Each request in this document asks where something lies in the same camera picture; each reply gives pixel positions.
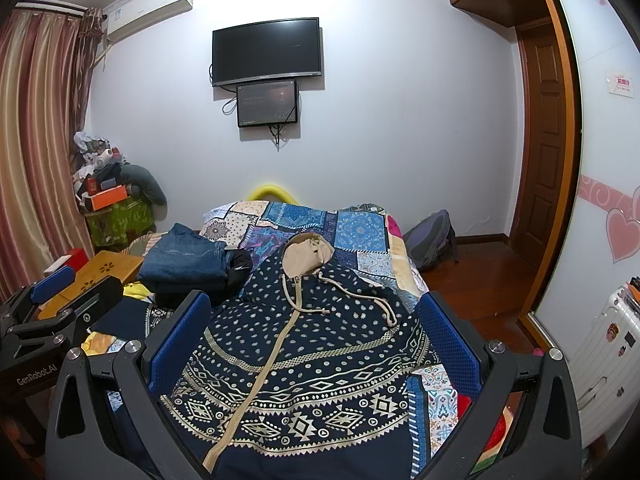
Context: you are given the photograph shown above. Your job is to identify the white air conditioner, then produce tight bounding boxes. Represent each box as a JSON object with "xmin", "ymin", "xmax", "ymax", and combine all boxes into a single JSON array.
[{"xmin": 106, "ymin": 0, "xmax": 193, "ymax": 44}]

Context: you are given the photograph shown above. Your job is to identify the black folded garment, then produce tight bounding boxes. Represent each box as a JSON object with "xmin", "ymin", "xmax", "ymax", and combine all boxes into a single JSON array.
[{"xmin": 224, "ymin": 249, "xmax": 253, "ymax": 292}]

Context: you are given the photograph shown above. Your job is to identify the blue patchwork quilt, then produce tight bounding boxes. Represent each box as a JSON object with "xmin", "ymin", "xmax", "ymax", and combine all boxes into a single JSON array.
[{"xmin": 106, "ymin": 199, "xmax": 516, "ymax": 478}]

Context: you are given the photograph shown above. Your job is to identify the green covered side table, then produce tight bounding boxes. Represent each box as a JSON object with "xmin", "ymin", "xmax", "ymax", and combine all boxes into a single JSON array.
[{"xmin": 85, "ymin": 197, "xmax": 155, "ymax": 248}]

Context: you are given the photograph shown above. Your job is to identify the grey purple backpack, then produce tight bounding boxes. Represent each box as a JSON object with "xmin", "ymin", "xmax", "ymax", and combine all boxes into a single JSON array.
[{"xmin": 402, "ymin": 209, "xmax": 459, "ymax": 271}]

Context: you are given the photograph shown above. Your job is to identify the wooden door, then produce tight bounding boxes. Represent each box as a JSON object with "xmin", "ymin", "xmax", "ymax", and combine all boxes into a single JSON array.
[{"xmin": 511, "ymin": 22, "xmax": 565, "ymax": 268}]

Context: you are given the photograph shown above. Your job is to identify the red box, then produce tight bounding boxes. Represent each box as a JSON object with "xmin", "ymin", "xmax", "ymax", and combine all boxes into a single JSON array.
[{"xmin": 43, "ymin": 248, "xmax": 89, "ymax": 276}]

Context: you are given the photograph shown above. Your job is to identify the wooden lap desk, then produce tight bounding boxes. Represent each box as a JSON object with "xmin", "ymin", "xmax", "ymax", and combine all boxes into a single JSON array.
[{"xmin": 37, "ymin": 250, "xmax": 143, "ymax": 320}]

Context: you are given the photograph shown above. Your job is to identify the large wall television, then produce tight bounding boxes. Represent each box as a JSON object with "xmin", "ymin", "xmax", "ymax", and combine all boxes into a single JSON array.
[{"xmin": 210, "ymin": 18, "xmax": 322, "ymax": 87}]

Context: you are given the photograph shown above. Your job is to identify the navy patterned hooded jacket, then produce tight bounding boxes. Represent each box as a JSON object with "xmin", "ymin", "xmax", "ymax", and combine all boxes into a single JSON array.
[{"xmin": 163, "ymin": 232, "xmax": 438, "ymax": 479}]

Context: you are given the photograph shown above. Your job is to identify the striped red curtain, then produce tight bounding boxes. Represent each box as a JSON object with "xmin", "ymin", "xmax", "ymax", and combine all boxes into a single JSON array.
[{"xmin": 1, "ymin": 8, "xmax": 103, "ymax": 299}]

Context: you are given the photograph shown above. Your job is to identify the small wall monitor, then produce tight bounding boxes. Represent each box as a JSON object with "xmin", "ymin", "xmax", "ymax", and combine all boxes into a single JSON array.
[{"xmin": 236, "ymin": 80, "xmax": 298, "ymax": 128}]

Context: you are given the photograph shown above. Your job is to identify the orange box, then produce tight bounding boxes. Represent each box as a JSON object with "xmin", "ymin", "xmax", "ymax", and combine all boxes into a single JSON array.
[{"xmin": 84, "ymin": 185, "xmax": 128, "ymax": 211}]

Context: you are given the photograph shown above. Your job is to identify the folded blue jeans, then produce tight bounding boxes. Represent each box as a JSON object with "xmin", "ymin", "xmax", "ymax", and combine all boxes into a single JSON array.
[{"xmin": 138, "ymin": 223, "xmax": 229, "ymax": 285}]

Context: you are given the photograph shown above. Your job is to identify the white suitcase with stickers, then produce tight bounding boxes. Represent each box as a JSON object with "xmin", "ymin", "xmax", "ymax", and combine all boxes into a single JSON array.
[{"xmin": 568, "ymin": 285, "xmax": 639, "ymax": 448}]

